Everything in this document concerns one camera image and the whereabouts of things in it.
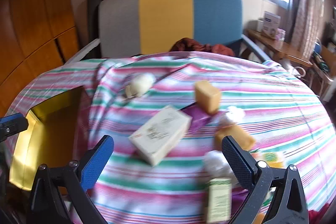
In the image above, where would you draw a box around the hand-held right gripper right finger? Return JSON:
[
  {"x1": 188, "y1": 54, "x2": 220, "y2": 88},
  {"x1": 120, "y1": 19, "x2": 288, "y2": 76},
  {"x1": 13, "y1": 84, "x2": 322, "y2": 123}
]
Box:
[{"x1": 221, "y1": 135, "x2": 310, "y2": 224}]

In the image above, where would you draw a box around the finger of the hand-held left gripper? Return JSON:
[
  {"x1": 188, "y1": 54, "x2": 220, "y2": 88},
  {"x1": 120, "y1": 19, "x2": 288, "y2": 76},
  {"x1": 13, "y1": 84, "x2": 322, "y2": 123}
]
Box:
[{"x1": 0, "y1": 113, "x2": 29, "y2": 143}]

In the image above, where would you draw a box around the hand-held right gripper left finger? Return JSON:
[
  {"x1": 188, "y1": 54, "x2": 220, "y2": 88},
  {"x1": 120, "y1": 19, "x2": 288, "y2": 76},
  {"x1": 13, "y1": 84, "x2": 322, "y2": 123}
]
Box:
[{"x1": 26, "y1": 135, "x2": 114, "y2": 224}]

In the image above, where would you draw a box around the yellow-lined storage box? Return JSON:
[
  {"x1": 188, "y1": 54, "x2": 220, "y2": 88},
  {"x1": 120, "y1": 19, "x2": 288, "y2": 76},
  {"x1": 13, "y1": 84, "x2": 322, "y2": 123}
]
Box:
[{"x1": 9, "y1": 86, "x2": 91, "y2": 191}]

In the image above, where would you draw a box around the yellow sponge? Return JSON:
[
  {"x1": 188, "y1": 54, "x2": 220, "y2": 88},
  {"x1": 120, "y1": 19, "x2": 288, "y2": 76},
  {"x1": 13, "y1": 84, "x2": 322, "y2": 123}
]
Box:
[
  {"x1": 194, "y1": 80, "x2": 221, "y2": 115},
  {"x1": 215, "y1": 123, "x2": 256, "y2": 152}
]

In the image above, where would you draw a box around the green-edged cracker packet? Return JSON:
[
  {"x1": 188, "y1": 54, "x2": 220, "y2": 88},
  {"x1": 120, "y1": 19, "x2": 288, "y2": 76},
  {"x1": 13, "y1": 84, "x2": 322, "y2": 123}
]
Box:
[{"x1": 252, "y1": 151, "x2": 285, "y2": 168}]

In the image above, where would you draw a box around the small green box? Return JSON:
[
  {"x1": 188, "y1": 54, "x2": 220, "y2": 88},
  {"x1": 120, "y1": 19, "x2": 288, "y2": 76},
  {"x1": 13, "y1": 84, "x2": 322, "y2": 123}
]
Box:
[{"x1": 206, "y1": 178, "x2": 233, "y2": 223}]

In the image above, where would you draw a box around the clear plastic bundle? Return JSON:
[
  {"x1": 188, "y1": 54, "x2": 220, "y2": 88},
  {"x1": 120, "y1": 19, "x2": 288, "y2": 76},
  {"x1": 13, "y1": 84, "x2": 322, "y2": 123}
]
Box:
[{"x1": 220, "y1": 106, "x2": 246, "y2": 126}]

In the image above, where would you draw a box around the cream paper box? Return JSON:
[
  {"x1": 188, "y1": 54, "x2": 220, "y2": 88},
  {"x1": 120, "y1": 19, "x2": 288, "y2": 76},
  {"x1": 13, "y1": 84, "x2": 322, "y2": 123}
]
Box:
[{"x1": 129, "y1": 105, "x2": 192, "y2": 167}]

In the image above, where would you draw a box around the cream white plastic bundle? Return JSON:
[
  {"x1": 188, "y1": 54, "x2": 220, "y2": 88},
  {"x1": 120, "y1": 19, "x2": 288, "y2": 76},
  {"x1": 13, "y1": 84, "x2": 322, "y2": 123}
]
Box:
[{"x1": 125, "y1": 74, "x2": 156, "y2": 97}]

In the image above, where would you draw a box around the striped tablecloth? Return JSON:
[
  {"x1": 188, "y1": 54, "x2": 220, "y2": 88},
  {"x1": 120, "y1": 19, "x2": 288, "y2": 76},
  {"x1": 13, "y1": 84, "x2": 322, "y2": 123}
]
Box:
[{"x1": 5, "y1": 51, "x2": 336, "y2": 224}]

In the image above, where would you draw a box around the wooden wardrobe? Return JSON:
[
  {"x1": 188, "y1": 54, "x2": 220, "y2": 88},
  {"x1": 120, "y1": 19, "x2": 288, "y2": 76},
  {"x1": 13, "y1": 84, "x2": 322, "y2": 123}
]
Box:
[{"x1": 0, "y1": 0, "x2": 82, "y2": 114}]

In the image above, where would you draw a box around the wooden side desk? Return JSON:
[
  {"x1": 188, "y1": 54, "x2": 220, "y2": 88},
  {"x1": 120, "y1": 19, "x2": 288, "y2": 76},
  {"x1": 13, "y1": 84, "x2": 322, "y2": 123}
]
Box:
[{"x1": 247, "y1": 29, "x2": 313, "y2": 67}]

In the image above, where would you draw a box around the red-brown cloth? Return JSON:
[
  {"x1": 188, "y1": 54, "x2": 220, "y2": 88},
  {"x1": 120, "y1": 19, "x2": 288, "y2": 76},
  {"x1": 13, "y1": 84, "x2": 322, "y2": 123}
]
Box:
[{"x1": 169, "y1": 38, "x2": 235, "y2": 57}]

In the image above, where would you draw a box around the white cardboard box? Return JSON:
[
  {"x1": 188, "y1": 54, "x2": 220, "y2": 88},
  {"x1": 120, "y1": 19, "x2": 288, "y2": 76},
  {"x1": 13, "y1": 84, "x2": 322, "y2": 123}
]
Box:
[{"x1": 261, "y1": 11, "x2": 281, "y2": 37}]

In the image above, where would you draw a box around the grey yellow blue chair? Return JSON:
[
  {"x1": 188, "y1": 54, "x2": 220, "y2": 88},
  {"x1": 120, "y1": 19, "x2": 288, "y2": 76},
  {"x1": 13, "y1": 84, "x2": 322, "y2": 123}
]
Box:
[{"x1": 66, "y1": 0, "x2": 276, "y2": 64}]

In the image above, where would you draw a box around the striped curtain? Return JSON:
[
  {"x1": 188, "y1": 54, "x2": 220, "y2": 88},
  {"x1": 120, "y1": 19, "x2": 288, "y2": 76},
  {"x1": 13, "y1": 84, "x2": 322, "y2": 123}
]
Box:
[{"x1": 289, "y1": 0, "x2": 326, "y2": 57}]

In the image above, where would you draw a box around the black cylinder post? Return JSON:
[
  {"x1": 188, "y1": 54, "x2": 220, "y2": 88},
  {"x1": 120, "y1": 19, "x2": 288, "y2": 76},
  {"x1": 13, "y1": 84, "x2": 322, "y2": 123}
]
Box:
[{"x1": 87, "y1": 0, "x2": 104, "y2": 43}]

